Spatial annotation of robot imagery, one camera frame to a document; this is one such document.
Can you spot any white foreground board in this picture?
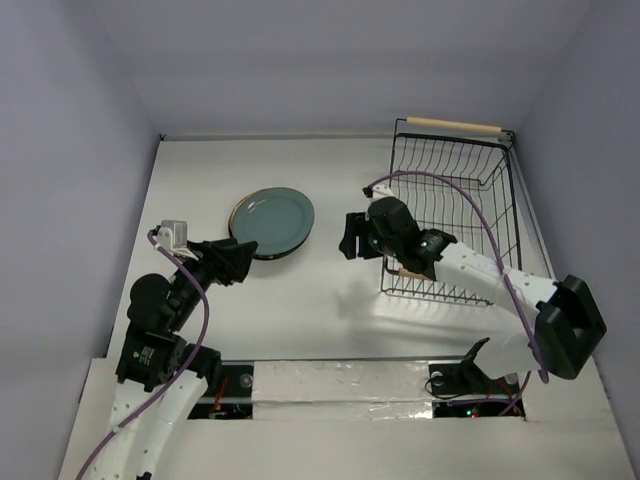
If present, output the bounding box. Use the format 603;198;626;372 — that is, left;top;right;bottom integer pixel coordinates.
54;355;631;480

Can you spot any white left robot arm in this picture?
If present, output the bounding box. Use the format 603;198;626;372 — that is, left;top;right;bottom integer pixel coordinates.
93;231;258;479

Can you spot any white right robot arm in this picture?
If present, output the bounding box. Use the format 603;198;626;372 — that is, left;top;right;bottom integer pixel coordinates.
339;196;607;392

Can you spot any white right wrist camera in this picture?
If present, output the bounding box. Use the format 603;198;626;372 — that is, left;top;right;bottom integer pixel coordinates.
362;183;396;203

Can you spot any black wire dish rack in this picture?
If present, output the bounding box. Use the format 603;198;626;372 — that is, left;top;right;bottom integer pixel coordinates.
379;116;524;306

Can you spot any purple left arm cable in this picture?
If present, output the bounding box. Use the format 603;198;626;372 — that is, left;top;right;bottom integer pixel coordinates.
78;227;211;480

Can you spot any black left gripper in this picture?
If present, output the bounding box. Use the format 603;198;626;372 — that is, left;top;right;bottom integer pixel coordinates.
169;236;257;329

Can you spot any silver foil strip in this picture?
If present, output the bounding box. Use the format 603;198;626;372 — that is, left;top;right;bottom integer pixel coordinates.
251;360;433;421

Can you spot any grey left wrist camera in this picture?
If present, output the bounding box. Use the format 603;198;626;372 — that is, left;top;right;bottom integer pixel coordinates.
151;220;189;256

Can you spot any cream plate gold rim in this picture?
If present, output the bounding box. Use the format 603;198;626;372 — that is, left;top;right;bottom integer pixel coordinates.
227;189;262;229

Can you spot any dark green reindeer plate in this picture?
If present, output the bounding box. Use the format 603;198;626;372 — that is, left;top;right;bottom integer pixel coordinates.
228;225;311;261

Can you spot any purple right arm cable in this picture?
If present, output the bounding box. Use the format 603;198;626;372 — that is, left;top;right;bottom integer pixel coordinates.
364;170;550;417

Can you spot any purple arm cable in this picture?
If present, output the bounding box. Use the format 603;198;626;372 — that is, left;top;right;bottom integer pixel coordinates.
78;227;211;480
364;170;550;417

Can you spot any teal green plate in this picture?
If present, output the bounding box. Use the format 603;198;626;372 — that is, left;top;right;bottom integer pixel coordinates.
232;187;315;230

